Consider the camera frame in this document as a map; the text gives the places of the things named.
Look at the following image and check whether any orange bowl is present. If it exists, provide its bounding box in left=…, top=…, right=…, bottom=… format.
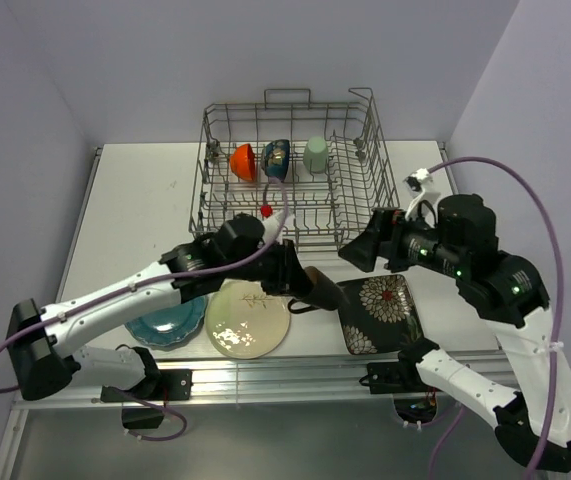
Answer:
left=229, top=143, right=256, bottom=182

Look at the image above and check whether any teal scalloped plate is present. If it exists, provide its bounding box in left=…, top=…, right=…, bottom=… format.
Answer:
left=125, top=296, right=208, bottom=350

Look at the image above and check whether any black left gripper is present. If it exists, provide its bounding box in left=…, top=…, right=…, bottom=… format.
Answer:
left=223, top=238, right=318, bottom=297

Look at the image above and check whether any grey wire dish rack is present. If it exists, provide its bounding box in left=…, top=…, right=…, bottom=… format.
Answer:
left=188, top=87, right=400, bottom=253

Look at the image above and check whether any black floral square plate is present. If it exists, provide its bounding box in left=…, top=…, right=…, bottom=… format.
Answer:
left=338, top=274, right=423, bottom=355

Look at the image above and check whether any blue patterned bowl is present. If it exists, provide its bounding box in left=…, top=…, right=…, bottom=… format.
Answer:
left=261, top=139, right=291, bottom=182

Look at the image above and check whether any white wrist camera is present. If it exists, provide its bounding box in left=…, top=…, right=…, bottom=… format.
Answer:
left=262, top=210, right=295, bottom=245
left=404, top=168, right=441, bottom=221

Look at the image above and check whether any green cream round plate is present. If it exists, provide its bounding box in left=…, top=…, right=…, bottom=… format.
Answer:
left=204, top=280, right=291, bottom=360

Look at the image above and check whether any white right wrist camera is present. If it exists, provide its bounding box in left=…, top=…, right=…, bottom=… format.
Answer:
left=404, top=168, right=441, bottom=221

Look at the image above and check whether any light green plastic cup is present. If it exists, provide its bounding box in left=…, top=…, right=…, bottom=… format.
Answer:
left=303, top=136, right=329, bottom=174

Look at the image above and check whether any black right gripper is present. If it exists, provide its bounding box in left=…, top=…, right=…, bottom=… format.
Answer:
left=337, top=206, right=466, bottom=277

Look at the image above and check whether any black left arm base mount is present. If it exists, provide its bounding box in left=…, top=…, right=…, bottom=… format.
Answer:
left=99, top=368, right=194, bottom=431

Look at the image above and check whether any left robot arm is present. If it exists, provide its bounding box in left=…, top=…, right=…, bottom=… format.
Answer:
left=6, top=214, right=315, bottom=401

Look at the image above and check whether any black mug brown inside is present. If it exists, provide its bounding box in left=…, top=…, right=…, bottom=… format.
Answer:
left=287, top=266, right=348, bottom=315

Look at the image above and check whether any aluminium table edge rail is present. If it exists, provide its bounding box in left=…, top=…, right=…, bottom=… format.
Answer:
left=12, top=319, right=539, bottom=409

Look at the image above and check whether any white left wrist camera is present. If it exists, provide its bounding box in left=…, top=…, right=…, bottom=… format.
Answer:
left=262, top=210, right=295, bottom=245

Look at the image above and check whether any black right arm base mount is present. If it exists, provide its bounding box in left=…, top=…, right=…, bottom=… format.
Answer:
left=358, top=361, right=456, bottom=430

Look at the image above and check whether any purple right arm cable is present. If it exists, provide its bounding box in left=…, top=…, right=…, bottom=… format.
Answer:
left=429, top=156, right=566, bottom=480

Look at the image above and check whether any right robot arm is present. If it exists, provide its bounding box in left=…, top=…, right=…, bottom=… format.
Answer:
left=339, top=194, right=571, bottom=473

